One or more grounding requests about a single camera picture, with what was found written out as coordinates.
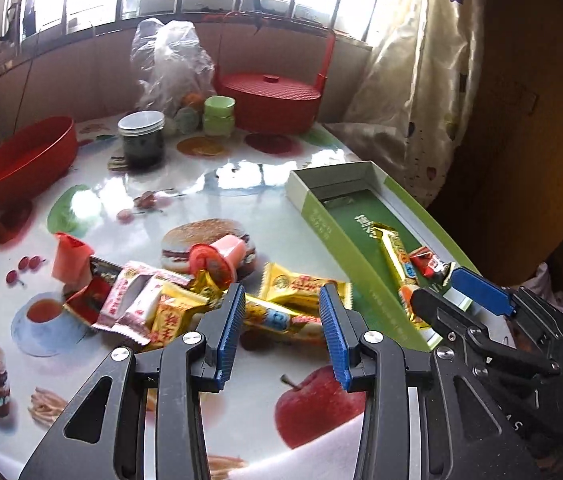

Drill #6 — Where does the crumpled red wrapper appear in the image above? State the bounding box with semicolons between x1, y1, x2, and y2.
54;232;94;281

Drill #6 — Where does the yellow packet with red print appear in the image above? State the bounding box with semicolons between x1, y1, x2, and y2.
259;262;353;317
149;294;211;352

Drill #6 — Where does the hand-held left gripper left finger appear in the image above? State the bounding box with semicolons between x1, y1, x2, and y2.
19;282;247;480

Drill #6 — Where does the light green jar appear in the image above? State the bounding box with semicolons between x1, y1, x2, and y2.
203;95;237;137

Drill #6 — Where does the pink jelly cup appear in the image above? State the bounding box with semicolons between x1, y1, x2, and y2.
189;234;253;283

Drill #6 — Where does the red plastic bowl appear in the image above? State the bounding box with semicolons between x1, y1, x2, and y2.
0;116;80;208

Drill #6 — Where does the dark red candy packet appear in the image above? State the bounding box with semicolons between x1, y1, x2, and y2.
63;255;123;327

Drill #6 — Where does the dark jar with white lid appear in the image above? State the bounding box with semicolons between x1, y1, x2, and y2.
118;111;166;170

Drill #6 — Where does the cream printed curtain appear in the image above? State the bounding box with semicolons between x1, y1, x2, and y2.
321;0;485;208

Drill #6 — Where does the clear plastic bag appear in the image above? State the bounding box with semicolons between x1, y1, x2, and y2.
130;19;218;126

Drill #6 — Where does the brown wooden cabinet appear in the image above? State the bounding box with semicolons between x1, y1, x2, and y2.
429;0;563;281

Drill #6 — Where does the small red snack packet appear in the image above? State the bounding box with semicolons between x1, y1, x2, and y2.
408;247;458;282

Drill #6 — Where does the pink and white snack packet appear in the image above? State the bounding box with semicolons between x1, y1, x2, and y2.
94;276;163;347
112;260;195;293

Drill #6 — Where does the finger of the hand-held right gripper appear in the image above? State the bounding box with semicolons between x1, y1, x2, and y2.
449;266;563;326
410;287;562;378

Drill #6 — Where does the green cardboard box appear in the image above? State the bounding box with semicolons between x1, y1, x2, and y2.
284;160;482;353

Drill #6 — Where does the red lidded basket with handle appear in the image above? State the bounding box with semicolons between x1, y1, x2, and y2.
212;10;337;136

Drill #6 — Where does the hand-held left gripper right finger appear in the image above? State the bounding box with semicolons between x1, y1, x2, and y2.
319;282;545;480

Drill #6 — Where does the white foam sheet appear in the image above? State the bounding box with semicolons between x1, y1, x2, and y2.
0;420;365;480

